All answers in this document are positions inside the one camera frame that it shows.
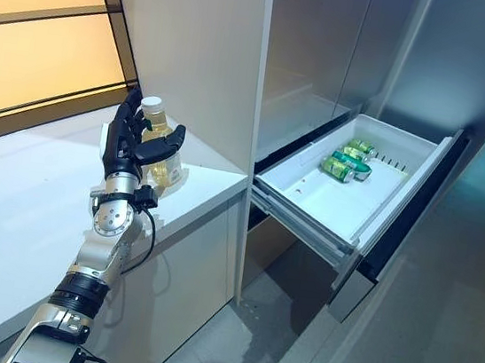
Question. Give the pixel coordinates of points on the stainless steel fridge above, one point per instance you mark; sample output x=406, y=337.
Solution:
x=311, y=65

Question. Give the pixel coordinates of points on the dark green drink can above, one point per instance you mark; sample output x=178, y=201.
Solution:
x=351, y=161

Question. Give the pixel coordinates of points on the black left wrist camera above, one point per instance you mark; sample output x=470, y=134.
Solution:
x=146, y=198

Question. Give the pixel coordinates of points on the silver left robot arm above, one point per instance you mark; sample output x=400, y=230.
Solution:
x=108, y=217

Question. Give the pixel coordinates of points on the tall white cabinet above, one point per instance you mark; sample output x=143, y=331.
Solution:
x=189, y=40

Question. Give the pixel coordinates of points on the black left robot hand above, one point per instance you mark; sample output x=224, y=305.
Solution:
x=121, y=147

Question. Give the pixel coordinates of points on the white counter cabinet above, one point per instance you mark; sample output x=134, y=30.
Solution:
x=7, y=204

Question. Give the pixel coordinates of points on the light green drink can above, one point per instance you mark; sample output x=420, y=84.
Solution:
x=362, y=145
x=354, y=151
x=337, y=168

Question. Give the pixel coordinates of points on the amber window dark frame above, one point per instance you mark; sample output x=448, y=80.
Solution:
x=41, y=43

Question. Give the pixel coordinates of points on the yellow drink bottle white cap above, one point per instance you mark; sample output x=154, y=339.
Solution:
x=160, y=123

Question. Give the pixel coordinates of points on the white fridge drawer steel front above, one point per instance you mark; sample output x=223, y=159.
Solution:
x=334, y=198

